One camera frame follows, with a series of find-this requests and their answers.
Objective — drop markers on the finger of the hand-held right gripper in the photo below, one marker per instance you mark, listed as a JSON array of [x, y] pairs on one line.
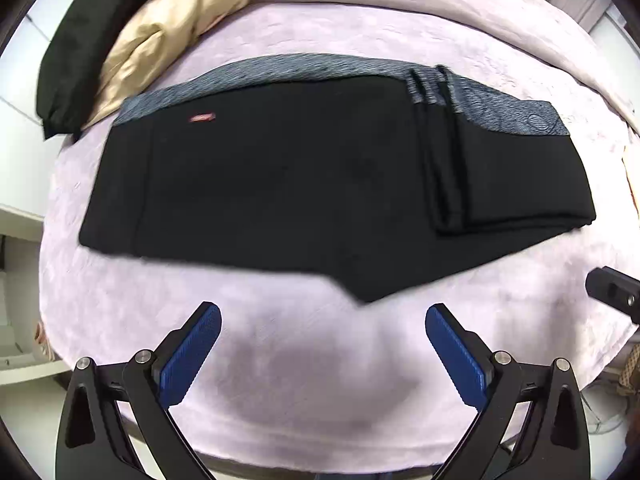
[[614, 291]]

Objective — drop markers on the black garment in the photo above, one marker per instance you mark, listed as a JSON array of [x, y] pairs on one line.
[[85, 35]]

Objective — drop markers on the black pants with blue trim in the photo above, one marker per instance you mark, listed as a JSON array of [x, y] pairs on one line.
[[300, 185]]

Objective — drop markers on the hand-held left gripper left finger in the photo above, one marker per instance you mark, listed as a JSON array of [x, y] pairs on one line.
[[192, 355]]

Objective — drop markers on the beige jacket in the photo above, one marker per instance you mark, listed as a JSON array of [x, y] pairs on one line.
[[165, 25]]

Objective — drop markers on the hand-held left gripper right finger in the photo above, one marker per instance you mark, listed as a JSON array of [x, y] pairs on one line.
[[457, 355]]

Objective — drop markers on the peach cloth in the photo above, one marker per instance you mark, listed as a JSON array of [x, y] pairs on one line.
[[633, 175]]

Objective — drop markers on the lavender plush blanket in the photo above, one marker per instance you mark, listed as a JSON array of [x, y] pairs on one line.
[[300, 360]]

